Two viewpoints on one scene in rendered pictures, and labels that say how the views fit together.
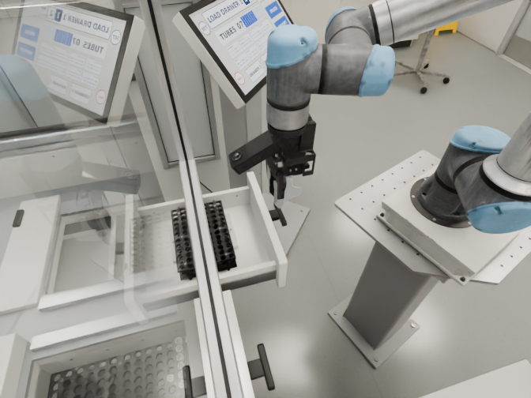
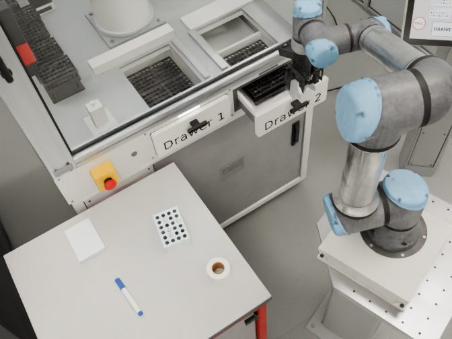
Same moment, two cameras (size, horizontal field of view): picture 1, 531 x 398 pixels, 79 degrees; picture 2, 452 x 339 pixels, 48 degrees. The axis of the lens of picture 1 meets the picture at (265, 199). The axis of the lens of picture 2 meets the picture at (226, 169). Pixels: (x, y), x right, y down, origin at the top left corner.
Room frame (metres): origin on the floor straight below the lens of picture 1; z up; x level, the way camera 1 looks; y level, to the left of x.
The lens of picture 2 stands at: (0.04, -1.06, 2.19)
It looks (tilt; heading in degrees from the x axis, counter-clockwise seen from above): 55 degrees down; 79
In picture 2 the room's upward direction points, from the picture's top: 7 degrees counter-clockwise
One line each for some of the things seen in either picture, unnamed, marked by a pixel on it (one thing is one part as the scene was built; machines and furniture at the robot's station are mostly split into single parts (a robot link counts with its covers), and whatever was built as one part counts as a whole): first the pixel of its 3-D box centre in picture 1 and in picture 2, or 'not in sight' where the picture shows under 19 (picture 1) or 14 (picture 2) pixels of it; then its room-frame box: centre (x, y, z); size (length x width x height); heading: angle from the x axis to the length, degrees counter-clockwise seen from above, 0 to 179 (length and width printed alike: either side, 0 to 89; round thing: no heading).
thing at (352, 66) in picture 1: (352, 65); (324, 43); (0.51, -0.14, 1.26); 0.11 x 0.11 x 0.08; 85
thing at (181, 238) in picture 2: not in sight; (171, 229); (-0.01, -0.27, 0.78); 0.12 x 0.08 x 0.04; 96
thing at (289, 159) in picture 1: (288, 146); (305, 64); (0.50, -0.05, 1.10); 0.09 x 0.08 x 0.12; 106
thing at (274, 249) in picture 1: (264, 225); (291, 106); (0.49, 0.00, 0.87); 0.29 x 0.02 x 0.11; 16
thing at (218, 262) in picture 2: not in sight; (218, 270); (0.09, -0.44, 0.78); 0.07 x 0.07 x 0.04
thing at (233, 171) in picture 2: not in sight; (161, 120); (0.07, 0.51, 0.40); 1.03 x 0.95 x 0.80; 16
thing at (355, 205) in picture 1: (432, 226); (391, 252); (0.62, -0.52, 0.70); 0.45 x 0.44 x 0.12; 125
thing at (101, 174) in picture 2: not in sight; (105, 176); (-0.16, -0.07, 0.88); 0.07 x 0.05 x 0.07; 16
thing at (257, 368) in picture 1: (258, 368); (195, 124); (0.16, 0.01, 0.91); 0.07 x 0.04 x 0.01; 16
